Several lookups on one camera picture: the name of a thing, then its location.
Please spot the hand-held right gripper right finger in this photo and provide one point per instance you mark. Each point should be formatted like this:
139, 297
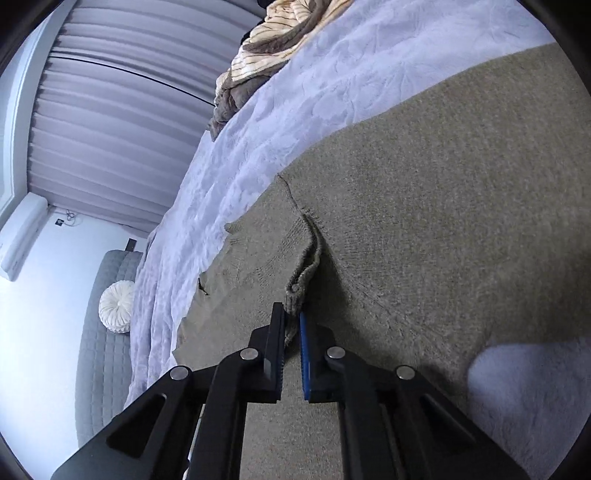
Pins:
305, 364

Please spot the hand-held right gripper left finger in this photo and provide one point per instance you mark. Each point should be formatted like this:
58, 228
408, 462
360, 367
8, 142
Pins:
276, 355

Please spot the olive knit sweater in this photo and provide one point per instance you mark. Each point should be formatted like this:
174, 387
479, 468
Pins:
415, 207

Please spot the white round cushion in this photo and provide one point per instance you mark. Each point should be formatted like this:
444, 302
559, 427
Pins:
117, 306

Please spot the grey quilted sofa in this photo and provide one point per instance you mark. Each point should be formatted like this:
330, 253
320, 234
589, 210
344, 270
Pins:
99, 369

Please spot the lavender plush blanket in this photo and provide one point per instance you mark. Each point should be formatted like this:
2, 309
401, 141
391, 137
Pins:
277, 115

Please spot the grey pleated curtain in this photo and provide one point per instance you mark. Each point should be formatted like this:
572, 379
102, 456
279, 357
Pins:
115, 138

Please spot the white air conditioner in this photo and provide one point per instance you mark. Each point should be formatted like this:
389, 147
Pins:
23, 235

